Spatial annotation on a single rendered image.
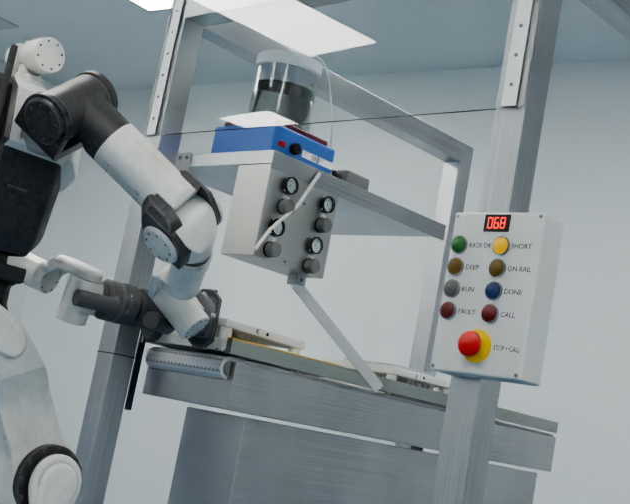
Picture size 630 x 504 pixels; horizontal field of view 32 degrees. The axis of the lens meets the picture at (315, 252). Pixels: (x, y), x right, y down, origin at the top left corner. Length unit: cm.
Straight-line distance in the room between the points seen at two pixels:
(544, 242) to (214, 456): 104
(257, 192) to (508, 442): 117
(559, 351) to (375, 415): 301
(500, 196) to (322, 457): 98
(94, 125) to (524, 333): 79
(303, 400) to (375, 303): 374
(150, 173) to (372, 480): 116
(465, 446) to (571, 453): 372
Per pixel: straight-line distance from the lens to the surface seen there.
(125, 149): 190
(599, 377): 549
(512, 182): 184
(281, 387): 241
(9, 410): 212
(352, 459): 268
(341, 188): 248
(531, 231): 172
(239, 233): 233
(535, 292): 170
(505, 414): 310
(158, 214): 187
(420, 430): 280
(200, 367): 236
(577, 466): 548
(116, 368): 248
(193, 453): 252
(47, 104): 189
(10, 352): 207
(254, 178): 235
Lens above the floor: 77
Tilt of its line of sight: 9 degrees up
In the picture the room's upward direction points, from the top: 11 degrees clockwise
